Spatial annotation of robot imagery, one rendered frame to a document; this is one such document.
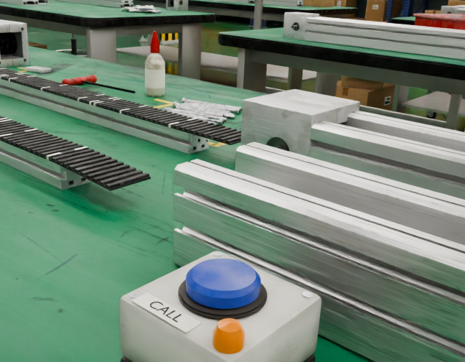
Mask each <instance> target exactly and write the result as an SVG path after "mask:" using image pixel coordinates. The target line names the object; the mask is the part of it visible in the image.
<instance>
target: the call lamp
mask: <svg viewBox="0 0 465 362"><path fill-rule="evenodd" d="M212 344H213V347H214V349H215V350H217V351H219V352H221V353H225V354H234V353H238V352H240V351H241V350H242V349H243V348H244V345H245V331H244V330H243V327H242V325H241V323H240V322H239V321H238V320H236V319H233V318H225V319H222V320H220V321H219V322H218V324H217V325H216V327H215V329H214V330H213V337H212Z"/></svg>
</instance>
